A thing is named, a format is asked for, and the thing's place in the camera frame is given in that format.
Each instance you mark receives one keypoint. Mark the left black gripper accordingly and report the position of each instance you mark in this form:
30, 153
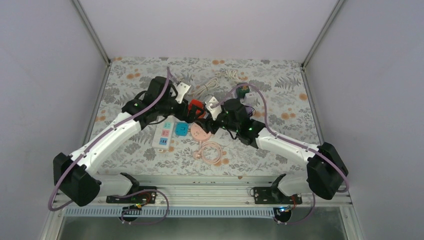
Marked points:
181, 115

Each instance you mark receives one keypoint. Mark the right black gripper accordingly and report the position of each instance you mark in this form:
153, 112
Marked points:
207, 124

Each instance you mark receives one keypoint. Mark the red cube socket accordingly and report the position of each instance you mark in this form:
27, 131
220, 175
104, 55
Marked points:
196, 108

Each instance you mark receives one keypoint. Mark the black power adapter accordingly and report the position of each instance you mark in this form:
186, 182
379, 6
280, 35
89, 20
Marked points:
251, 111

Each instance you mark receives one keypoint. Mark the dark green cube socket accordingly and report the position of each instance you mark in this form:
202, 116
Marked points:
242, 90

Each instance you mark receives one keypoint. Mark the white cube adapter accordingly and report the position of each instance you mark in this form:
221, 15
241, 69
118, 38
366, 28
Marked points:
250, 98

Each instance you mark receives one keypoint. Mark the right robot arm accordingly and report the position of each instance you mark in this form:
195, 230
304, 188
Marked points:
325, 170

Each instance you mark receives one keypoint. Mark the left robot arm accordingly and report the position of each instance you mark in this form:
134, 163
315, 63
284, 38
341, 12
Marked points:
76, 174

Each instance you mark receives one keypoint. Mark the pink round power socket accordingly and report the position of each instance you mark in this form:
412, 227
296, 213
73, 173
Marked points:
198, 134

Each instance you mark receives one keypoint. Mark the small cyan cube socket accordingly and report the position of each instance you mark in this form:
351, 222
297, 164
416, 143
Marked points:
181, 129

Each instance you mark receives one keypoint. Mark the white multicolour power strip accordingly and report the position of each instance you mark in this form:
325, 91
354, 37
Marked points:
163, 134

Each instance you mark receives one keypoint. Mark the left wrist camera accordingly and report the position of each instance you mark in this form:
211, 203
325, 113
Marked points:
182, 89

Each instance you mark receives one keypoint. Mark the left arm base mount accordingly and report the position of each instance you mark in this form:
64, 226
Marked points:
146, 196

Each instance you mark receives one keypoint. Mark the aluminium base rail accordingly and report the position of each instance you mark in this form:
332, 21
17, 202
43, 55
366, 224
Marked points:
205, 197

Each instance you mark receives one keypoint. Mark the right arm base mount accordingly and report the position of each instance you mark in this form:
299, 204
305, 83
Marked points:
281, 215

